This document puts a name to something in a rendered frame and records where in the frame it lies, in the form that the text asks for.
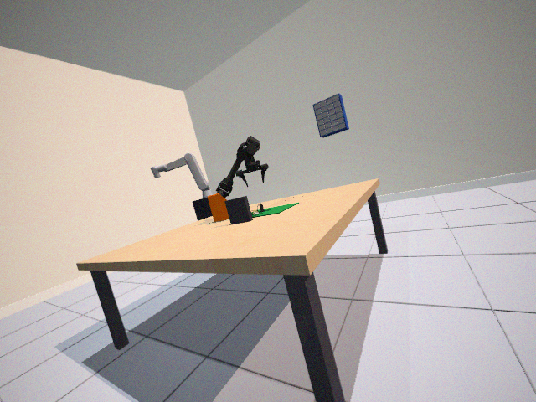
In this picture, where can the green circuit board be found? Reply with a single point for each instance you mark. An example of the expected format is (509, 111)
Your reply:
(273, 210)

